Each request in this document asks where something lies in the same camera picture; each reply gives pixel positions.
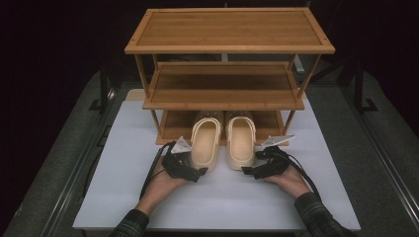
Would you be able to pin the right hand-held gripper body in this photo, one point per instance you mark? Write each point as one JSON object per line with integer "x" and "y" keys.
{"x": 275, "y": 163}

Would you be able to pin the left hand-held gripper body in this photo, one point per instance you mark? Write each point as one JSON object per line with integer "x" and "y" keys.
{"x": 176, "y": 163}

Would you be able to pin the cream clog shoe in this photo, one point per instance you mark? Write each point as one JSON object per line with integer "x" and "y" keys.
{"x": 240, "y": 141}
{"x": 206, "y": 141}

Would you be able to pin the wooden shoe rack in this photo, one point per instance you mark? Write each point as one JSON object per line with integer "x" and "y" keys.
{"x": 227, "y": 33}

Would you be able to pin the person's right hand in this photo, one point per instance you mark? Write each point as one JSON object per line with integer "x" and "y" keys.
{"x": 290, "y": 184}

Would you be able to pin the person's left hand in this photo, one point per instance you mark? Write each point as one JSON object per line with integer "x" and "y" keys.
{"x": 161, "y": 187}

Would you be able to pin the black metal stand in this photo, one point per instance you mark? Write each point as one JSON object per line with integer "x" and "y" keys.
{"x": 103, "y": 89}
{"x": 360, "y": 92}

